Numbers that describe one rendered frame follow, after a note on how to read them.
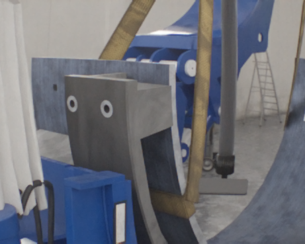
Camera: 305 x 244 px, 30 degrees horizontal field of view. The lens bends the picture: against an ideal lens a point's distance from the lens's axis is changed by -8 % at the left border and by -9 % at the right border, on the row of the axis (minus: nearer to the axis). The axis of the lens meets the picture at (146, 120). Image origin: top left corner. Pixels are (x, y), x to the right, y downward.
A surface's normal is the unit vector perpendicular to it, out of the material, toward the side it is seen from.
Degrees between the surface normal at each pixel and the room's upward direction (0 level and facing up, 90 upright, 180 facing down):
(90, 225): 90
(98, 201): 90
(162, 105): 90
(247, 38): 90
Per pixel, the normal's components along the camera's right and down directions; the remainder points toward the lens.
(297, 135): -0.61, -0.34
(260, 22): 0.74, 0.11
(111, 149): -0.68, 0.28
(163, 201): -0.63, 0.50
